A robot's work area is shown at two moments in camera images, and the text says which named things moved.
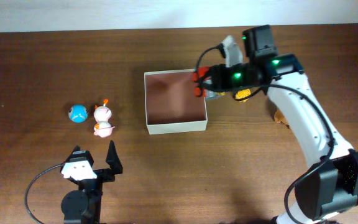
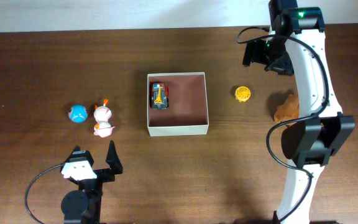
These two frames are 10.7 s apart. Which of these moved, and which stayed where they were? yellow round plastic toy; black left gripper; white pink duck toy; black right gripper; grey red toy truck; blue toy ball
Moved: black right gripper; grey red toy truck
Stayed: black left gripper; white pink duck toy; blue toy ball; yellow round plastic toy
